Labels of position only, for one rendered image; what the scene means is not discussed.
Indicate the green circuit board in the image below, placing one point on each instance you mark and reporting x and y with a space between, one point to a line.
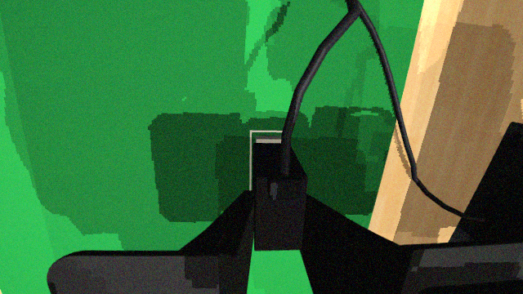
129 124

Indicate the black cable with plug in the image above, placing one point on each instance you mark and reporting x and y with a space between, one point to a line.
280 182

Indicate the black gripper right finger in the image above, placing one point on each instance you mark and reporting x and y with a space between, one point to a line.
342 257

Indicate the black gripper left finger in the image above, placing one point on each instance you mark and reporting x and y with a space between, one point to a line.
215 262

